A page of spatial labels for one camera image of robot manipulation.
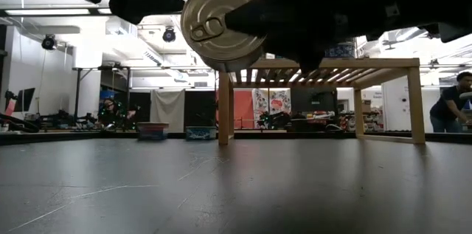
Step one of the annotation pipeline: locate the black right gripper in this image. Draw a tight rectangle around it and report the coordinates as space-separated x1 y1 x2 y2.
224 0 440 75

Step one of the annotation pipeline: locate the wooden slatted shelf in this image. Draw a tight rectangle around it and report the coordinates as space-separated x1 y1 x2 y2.
218 58 426 145

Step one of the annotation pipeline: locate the black ceiling spotlight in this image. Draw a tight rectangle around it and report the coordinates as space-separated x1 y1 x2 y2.
162 27 177 44
41 33 59 51

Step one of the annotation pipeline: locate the cartoon print poster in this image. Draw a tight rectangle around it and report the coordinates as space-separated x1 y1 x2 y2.
251 88 293 117

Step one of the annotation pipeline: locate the grey hanging cloth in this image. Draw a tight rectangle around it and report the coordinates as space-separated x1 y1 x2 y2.
149 89 186 123

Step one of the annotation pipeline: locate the person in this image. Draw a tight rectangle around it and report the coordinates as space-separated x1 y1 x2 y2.
429 71 472 134
97 97 137 131

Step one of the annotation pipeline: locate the pink blue label can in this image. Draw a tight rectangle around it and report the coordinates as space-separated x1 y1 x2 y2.
136 121 170 141

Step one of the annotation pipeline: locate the blue teal tuna can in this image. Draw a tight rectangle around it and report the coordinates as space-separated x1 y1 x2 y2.
185 125 218 141

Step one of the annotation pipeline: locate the black background monitor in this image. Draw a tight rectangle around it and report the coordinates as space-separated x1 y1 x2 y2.
12 86 37 114

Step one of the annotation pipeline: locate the orange wall panel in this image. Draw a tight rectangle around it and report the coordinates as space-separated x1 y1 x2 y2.
233 89 256 130

